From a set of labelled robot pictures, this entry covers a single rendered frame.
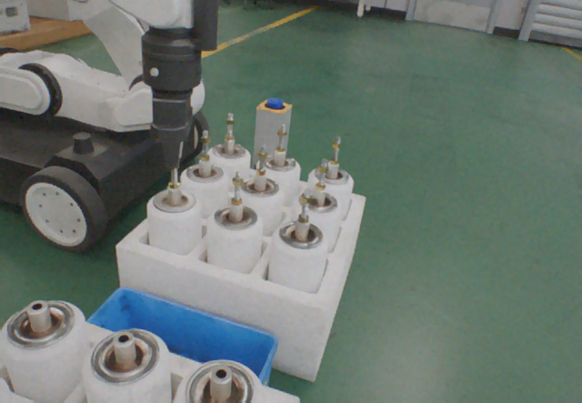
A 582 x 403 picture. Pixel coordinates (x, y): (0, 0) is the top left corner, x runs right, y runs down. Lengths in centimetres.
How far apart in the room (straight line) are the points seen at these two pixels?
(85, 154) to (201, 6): 54
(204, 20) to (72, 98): 66
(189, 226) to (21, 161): 53
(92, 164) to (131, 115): 14
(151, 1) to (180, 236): 39
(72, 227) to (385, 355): 73
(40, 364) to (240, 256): 34
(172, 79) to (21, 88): 68
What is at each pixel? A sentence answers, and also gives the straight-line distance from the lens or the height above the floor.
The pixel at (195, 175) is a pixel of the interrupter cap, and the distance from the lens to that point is 90.
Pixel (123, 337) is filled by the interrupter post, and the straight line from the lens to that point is 55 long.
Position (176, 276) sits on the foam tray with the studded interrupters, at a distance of 80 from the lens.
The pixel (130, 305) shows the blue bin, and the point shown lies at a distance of 86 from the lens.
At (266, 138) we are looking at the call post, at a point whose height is 24.
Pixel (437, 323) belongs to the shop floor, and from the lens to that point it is 104.
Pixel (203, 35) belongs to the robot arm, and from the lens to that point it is 67.
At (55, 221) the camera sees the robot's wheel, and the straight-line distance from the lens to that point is 113.
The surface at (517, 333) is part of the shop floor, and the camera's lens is 111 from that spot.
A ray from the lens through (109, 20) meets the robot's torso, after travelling 111.
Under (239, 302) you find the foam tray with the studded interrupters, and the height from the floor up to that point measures 14.
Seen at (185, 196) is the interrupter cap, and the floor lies 25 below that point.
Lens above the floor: 68
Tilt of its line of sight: 29 degrees down
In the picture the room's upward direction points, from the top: 7 degrees clockwise
